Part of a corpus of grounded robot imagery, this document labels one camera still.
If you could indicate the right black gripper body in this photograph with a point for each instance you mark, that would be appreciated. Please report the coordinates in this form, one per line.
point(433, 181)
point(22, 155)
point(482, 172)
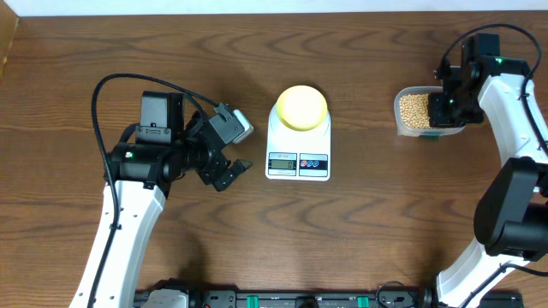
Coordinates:
point(454, 109)

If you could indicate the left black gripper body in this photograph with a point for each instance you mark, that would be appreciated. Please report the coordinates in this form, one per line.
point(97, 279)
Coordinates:
point(197, 153)

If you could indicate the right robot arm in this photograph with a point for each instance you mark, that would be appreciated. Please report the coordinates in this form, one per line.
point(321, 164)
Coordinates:
point(510, 231)

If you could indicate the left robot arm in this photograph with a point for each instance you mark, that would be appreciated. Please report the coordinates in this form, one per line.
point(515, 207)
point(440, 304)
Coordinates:
point(149, 157)

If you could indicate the white digital kitchen scale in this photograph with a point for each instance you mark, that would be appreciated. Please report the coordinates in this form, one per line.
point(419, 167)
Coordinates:
point(298, 156)

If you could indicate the yellow plastic bowl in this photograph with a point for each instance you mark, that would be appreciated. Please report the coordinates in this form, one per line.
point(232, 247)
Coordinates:
point(301, 108)

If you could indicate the clear plastic container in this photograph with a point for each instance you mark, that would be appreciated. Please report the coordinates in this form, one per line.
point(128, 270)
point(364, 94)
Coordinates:
point(433, 132)

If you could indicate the soybeans in container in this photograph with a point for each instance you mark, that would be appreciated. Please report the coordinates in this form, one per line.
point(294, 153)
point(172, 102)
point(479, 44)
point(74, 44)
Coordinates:
point(414, 112)

